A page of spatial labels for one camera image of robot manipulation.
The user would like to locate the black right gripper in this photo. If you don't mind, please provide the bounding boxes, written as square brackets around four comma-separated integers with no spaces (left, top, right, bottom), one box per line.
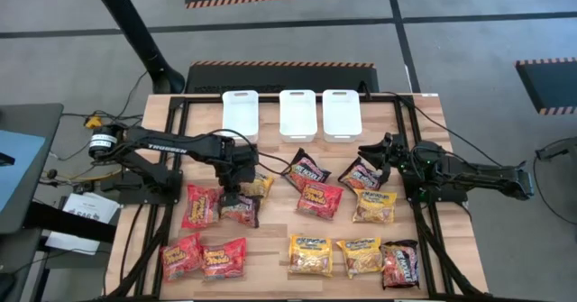
[359,133,414,179]

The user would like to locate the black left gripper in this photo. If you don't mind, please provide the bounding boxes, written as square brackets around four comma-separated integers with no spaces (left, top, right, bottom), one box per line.
[219,148,261,206]

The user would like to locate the black Fire Noodle pack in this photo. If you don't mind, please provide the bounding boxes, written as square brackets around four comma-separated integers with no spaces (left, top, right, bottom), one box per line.
[219,193,262,229]
[337,156,388,192]
[279,147,333,193]
[380,240,421,290]

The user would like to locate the red Saucy Noodles pack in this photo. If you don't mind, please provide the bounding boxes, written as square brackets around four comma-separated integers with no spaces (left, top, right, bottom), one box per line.
[296,180,344,221]
[200,237,248,281]
[160,233,204,282]
[180,183,223,230]

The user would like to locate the yellow Creamy Chicken ramen pack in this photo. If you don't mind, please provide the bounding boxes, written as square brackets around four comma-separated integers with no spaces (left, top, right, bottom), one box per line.
[288,234,334,278]
[352,188,398,224]
[335,236,384,279]
[241,171,275,202]

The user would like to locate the white plastic bin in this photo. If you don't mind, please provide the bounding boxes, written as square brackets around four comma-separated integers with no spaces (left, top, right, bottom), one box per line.
[279,89,318,143]
[321,88,363,143]
[221,89,261,144]

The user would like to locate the white printed paper sheet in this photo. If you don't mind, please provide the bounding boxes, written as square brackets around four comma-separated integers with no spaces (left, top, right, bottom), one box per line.
[61,192,122,225]

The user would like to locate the black desk crossbeam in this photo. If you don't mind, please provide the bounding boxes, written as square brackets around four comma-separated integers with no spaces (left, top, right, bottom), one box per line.
[24,201,117,244]

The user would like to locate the grey desk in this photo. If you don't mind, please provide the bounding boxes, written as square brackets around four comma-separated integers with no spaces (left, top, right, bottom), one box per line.
[0,102,65,235]

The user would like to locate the blue desk pad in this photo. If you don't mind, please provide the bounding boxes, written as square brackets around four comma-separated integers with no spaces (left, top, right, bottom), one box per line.
[0,129,47,214]

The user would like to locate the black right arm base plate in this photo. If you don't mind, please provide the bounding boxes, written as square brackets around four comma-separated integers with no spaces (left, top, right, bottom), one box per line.
[402,169,468,204]

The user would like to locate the long black cable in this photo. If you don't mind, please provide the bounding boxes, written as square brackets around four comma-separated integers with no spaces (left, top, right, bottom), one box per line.
[358,80,504,168]

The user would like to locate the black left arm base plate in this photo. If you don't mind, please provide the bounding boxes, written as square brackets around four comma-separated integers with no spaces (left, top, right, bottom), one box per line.
[99,169,184,206]

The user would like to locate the black aluminium table frame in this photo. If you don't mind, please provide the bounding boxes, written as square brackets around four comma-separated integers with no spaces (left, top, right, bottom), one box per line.
[105,93,486,302]

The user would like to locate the black floor cable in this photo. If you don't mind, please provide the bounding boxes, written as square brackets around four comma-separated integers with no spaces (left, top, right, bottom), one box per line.
[60,69,150,123]

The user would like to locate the black round post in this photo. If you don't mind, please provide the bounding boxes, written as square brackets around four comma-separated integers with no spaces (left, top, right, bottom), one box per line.
[87,0,187,95]

